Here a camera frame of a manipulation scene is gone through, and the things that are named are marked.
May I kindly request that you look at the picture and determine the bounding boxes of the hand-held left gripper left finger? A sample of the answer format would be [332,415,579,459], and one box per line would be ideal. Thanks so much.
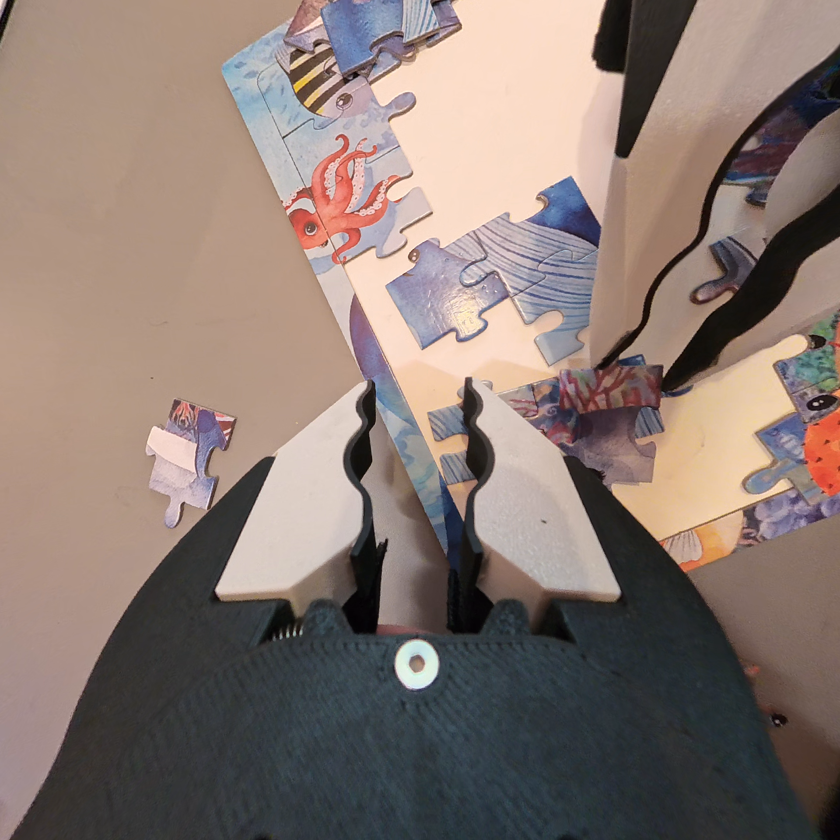
[214,379,389,635]

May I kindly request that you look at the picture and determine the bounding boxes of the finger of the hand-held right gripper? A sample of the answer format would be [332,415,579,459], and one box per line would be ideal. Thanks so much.
[661,151,840,392]
[589,0,840,368]

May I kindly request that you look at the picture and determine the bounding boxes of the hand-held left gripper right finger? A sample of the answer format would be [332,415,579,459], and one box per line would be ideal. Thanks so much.
[445,377,622,635]

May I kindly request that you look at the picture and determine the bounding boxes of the purple blue puzzle piece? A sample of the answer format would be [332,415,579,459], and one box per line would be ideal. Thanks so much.
[525,406,658,490]

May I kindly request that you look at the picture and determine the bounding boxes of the ocean print puzzle tray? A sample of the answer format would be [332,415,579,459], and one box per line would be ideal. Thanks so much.
[222,0,840,572]

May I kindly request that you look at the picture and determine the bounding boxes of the dark blue puzzle piece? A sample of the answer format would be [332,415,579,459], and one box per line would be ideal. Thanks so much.
[535,176,602,250]
[755,66,840,158]

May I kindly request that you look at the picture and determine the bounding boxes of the dark blue whale eye piece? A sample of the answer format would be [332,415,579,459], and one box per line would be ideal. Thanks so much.
[386,238,514,350]

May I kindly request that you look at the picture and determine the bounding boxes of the blue striped whale puzzle piece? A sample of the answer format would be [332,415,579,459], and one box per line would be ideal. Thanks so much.
[459,211,549,296]

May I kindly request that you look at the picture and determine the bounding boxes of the purple piece with white patch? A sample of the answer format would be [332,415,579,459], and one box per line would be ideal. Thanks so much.
[689,236,749,304]

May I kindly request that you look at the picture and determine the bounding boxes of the coral and shell puzzle piece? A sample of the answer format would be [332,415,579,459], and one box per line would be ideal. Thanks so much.
[724,147,788,188]

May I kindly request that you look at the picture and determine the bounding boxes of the puzzle piece with peeling paper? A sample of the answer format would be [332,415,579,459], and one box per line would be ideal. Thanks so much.
[146,397,238,529]

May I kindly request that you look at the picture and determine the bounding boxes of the dark blue red coral piece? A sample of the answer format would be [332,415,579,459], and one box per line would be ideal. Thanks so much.
[497,381,564,437]

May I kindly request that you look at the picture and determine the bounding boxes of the striped puzzle piece with notch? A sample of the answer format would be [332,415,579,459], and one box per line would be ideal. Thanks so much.
[427,394,472,488]

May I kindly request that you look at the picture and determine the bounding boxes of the joined crab pufferfish puzzle pieces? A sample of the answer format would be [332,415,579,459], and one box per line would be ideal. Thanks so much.
[742,311,840,500]

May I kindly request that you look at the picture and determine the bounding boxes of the pale striped whale puzzle piece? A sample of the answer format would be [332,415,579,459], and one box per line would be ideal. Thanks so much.
[511,246,601,367]

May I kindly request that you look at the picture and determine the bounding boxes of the light blue striped puzzle piece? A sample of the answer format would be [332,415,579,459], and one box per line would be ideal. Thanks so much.
[394,0,462,47]

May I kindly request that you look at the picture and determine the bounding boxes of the octopus arms puzzle piece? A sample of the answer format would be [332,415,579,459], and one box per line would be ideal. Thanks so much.
[282,118,416,198]

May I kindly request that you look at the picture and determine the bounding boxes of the striped fish puzzle piece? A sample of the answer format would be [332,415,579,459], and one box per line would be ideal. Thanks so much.
[258,49,417,132]

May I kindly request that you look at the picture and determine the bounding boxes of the mottled blue puzzle piece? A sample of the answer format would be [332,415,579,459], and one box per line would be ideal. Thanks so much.
[322,0,411,74]

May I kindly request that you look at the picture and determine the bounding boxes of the octopus body puzzle piece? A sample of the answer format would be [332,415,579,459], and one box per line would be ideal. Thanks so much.
[315,187,434,263]

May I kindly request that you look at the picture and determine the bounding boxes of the grey purple puzzle piece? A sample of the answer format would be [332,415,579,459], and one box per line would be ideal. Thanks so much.
[282,0,332,53]

